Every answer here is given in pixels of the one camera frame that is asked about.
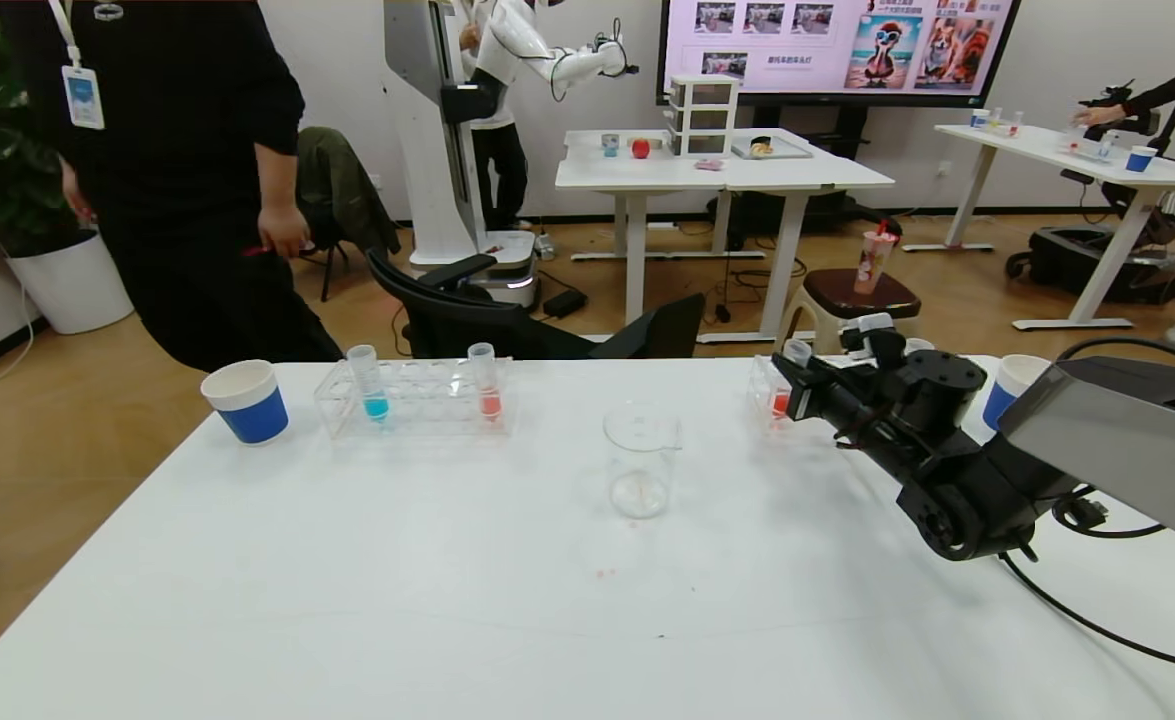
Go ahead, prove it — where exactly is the large wall display screen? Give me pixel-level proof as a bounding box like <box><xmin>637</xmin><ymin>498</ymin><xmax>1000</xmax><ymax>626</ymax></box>
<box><xmin>657</xmin><ymin>0</ymin><xmax>1022</xmax><ymax>108</ymax></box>

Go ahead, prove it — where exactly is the grey tray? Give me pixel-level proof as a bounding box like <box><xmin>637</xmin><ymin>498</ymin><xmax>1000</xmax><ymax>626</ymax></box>
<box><xmin>731</xmin><ymin>134</ymin><xmax>814</xmax><ymax>161</ymax></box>

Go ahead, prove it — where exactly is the person in black clothes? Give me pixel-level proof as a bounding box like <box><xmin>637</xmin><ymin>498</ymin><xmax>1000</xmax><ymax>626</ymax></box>
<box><xmin>7</xmin><ymin>0</ymin><xmax>345</xmax><ymax>373</ymax></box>

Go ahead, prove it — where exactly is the pink drink cup with straw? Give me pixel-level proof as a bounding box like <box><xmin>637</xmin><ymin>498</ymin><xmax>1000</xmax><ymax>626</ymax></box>
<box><xmin>853</xmin><ymin>220</ymin><xmax>900</xmax><ymax>296</ymax></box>

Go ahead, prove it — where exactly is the black right arm elbow cable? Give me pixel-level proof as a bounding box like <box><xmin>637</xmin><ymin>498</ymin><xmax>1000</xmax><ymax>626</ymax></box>
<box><xmin>997</xmin><ymin>488</ymin><xmax>1175</xmax><ymax>673</ymax></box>

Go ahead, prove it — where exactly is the red pigment test tube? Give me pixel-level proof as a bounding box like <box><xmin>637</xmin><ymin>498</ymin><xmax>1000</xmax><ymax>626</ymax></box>
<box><xmin>467</xmin><ymin>342</ymin><xmax>502</xmax><ymax>421</ymax></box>
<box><xmin>771</xmin><ymin>340</ymin><xmax>812</xmax><ymax>419</ymax></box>

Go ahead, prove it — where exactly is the brown top stool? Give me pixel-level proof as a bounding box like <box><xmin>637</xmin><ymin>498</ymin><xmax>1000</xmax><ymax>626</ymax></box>
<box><xmin>779</xmin><ymin>268</ymin><xmax>923</xmax><ymax>356</ymax></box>

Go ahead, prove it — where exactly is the blue white paper cup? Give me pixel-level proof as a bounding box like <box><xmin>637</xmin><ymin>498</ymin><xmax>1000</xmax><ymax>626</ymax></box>
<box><xmin>200</xmin><ymin>360</ymin><xmax>289</xmax><ymax>446</ymax></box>
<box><xmin>982</xmin><ymin>354</ymin><xmax>1052</xmax><ymax>433</ymax></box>

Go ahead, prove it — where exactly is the white plant pot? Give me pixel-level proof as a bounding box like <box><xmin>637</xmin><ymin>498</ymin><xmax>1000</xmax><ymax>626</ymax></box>
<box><xmin>7</xmin><ymin>232</ymin><xmax>136</xmax><ymax>335</ymax></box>

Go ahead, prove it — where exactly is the plastic drawer organizer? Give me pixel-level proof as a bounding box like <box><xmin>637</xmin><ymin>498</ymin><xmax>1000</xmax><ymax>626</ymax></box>
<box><xmin>667</xmin><ymin>74</ymin><xmax>740</xmax><ymax>158</ymax></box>

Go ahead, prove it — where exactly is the operator with dark sleeve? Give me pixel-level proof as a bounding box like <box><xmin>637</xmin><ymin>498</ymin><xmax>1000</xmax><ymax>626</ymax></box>
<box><xmin>1075</xmin><ymin>70</ymin><xmax>1175</xmax><ymax>347</ymax></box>

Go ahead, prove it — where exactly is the black office chair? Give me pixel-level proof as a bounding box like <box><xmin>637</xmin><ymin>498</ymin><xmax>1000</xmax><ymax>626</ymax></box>
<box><xmin>365</xmin><ymin>250</ymin><xmax>706</xmax><ymax>361</ymax></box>

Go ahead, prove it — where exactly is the white double desk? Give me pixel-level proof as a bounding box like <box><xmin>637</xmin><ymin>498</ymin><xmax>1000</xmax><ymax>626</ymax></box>
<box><xmin>555</xmin><ymin>127</ymin><xmax>896</xmax><ymax>344</ymax></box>

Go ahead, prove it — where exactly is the olive green jacket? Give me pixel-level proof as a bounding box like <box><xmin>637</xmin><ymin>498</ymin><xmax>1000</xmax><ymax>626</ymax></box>
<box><xmin>295</xmin><ymin>127</ymin><xmax>401</xmax><ymax>256</ymax></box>

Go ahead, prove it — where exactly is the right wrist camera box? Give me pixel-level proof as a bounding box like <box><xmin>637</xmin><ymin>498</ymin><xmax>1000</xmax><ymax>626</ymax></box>
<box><xmin>840</xmin><ymin>313</ymin><xmax>896</xmax><ymax>363</ymax></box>

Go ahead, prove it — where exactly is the white humanoid robot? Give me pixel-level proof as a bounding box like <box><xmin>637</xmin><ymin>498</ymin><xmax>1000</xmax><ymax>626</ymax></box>
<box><xmin>383</xmin><ymin>0</ymin><xmax>640</xmax><ymax>309</ymax></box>

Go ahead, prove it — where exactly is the black display stand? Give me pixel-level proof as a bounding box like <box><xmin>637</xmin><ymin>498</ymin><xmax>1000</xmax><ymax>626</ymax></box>
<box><xmin>717</xmin><ymin>100</ymin><xmax>903</xmax><ymax>236</ymax></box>

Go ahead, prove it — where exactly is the black four-leg chair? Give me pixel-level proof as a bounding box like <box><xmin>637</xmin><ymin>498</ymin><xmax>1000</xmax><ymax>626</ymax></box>
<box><xmin>297</xmin><ymin>240</ymin><xmax>351</xmax><ymax>301</ymax></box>

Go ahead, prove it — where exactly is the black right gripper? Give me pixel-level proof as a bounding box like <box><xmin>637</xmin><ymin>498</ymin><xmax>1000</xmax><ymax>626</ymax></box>
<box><xmin>770</xmin><ymin>352</ymin><xmax>878</xmax><ymax>444</ymax></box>

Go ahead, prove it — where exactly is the clear glass beaker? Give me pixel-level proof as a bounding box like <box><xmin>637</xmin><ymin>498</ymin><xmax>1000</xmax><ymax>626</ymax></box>
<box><xmin>603</xmin><ymin>402</ymin><xmax>683</xmax><ymax>520</ymax></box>

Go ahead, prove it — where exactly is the blue pigment test tube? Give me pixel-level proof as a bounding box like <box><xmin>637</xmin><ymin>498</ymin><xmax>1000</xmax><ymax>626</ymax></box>
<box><xmin>347</xmin><ymin>345</ymin><xmax>390</xmax><ymax>421</ymax></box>

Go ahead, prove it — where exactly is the clear acrylic test tube rack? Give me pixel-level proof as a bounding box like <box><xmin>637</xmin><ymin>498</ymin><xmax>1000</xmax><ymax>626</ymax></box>
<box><xmin>314</xmin><ymin>358</ymin><xmax>515</xmax><ymax>439</ymax></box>
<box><xmin>747</xmin><ymin>356</ymin><xmax>798</xmax><ymax>433</ymax></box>

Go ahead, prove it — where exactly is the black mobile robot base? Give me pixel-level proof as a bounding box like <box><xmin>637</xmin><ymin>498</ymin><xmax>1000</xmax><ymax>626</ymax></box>
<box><xmin>1007</xmin><ymin>226</ymin><xmax>1175</xmax><ymax>306</ymax></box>

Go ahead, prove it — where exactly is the white ID badge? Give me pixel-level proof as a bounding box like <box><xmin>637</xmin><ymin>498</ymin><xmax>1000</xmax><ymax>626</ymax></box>
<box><xmin>47</xmin><ymin>0</ymin><xmax>106</xmax><ymax>131</ymax></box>

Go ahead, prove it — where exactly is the black right arm loop cable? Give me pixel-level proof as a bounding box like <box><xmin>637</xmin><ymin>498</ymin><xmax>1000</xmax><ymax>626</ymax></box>
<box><xmin>1055</xmin><ymin>337</ymin><xmax>1175</xmax><ymax>379</ymax></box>

